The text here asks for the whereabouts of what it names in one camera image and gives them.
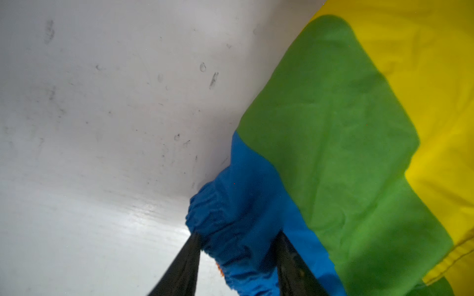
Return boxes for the rainbow coloured shorts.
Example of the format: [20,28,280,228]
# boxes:
[186,1,474,296]

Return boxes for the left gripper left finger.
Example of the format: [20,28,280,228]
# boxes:
[148,233,201,296]

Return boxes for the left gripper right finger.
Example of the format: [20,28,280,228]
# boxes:
[274,231,329,296]

